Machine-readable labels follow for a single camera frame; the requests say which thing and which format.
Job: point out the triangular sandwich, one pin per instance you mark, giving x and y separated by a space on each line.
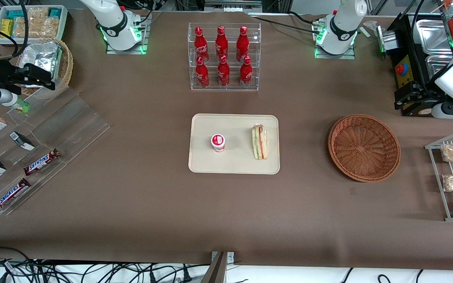
259 142

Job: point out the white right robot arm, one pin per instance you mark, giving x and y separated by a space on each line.
114 21

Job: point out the tan wicker basket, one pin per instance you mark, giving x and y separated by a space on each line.
66 67

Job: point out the round brown wicker basket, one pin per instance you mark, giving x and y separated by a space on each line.
362 148

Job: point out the beige rectangular tray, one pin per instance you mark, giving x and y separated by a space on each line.
238 161

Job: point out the silver foil bag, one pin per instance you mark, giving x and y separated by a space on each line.
41 53

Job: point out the red emergency stop button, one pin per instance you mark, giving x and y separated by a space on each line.
401 69

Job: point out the steel food pan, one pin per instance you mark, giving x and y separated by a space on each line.
437 63
433 37

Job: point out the green white bottle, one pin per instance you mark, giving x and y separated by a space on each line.
22 105

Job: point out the clear bag of crackers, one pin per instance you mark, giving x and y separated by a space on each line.
37 25

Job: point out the yellow snack packet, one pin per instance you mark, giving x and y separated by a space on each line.
6 27

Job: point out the clear acrylic display shelf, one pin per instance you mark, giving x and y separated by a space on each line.
69 125

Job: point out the white plastic snack bin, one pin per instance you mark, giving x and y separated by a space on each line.
63 21

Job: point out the silver metal box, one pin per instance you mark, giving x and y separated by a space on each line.
387 39

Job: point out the teal snack packet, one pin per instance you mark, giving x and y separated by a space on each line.
15 14
55 13

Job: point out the black food warmer machine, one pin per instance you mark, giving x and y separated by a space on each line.
405 27

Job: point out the white paper tag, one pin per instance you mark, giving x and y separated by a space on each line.
365 32

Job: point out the brown snickers bar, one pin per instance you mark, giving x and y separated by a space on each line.
11 195
41 162

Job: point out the clear acrylic bottle rack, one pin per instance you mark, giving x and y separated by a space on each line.
258 55

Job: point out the red cola bottle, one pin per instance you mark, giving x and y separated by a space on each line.
202 74
223 74
242 44
221 43
200 44
245 74

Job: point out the white red yogurt cup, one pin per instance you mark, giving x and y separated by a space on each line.
218 142

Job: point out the dark metal bar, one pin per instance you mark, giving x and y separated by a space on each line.
215 271

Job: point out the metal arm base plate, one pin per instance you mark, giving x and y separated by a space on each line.
144 41
334 56

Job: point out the metal table bracket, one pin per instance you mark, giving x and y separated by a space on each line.
230 257

